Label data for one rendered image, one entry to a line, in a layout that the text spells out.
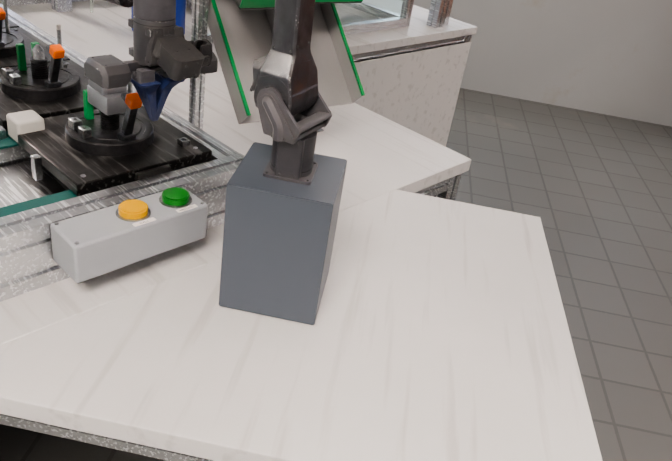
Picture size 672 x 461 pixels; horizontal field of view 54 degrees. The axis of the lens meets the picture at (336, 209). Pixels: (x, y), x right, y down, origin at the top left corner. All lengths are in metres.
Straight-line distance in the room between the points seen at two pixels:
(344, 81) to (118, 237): 0.64
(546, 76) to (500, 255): 3.75
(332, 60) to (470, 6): 3.39
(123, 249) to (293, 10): 0.40
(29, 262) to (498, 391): 0.65
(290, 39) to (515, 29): 4.01
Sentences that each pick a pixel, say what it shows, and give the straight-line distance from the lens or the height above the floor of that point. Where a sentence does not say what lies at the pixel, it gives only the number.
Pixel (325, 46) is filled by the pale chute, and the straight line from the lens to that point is 1.40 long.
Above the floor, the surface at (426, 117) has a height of 0.51.
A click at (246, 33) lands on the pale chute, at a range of 1.30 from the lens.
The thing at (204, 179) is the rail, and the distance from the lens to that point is 1.08.
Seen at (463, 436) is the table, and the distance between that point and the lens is 0.86.
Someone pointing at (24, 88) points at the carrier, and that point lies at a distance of 1.33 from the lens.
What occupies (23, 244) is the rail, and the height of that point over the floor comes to 0.93.
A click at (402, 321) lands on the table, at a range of 0.99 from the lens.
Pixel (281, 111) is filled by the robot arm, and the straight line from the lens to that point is 0.83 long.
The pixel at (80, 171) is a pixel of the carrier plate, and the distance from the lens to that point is 1.07.
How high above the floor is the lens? 1.47
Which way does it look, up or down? 30 degrees down
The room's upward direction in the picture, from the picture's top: 9 degrees clockwise
